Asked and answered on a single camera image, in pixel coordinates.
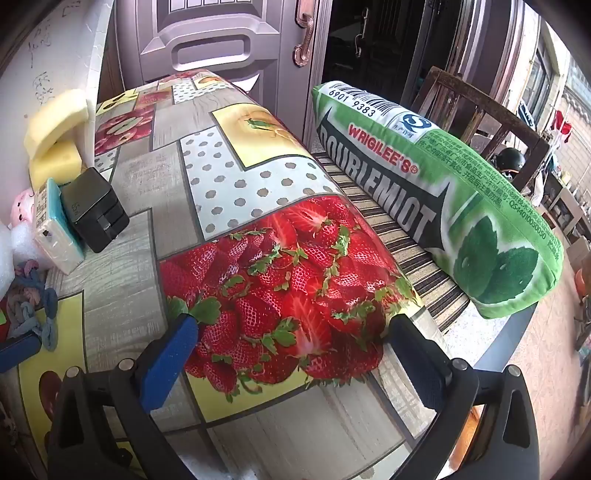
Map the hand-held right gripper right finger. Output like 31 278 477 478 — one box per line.
388 316 541 480

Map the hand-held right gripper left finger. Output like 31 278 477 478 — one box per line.
46 314 204 480

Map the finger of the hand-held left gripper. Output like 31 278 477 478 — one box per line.
0 338 40 373

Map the white foam wrap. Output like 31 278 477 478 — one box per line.
0 222 33 301

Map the striped seat cushion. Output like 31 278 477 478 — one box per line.
314 152 469 333

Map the blue white tissue packet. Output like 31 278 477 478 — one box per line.
31 178 86 277

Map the pink plush toy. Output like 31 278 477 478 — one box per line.
10 189 38 229

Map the black box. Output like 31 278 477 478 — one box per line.
60 167 130 254

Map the green Wrigley's gum packet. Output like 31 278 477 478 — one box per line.
310 80 565 320

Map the fruit print tablecloth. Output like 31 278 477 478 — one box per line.
0 69 444 480

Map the bright yellow sponge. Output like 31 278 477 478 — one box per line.
28 141 84 190

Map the white shelf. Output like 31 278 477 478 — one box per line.
545 175 591 241

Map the black helmet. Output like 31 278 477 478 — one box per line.
492 148 527 181

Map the pale yellow sponge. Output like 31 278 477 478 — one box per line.
24 90 89 153

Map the red hanging clothing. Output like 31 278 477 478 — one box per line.
551 111 573 148

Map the dark wooden chair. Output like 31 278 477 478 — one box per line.
411 66 550 195

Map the white foam board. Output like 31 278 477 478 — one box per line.
0 0 116 167

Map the purple embossed metal door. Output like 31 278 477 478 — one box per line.
115 0 333 144

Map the dark inner door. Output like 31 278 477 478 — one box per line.
323 0 446 112

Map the colourful braided rope toy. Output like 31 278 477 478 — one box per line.
7 261 58 352

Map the copper door handle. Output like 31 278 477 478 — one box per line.
293 11 317 68

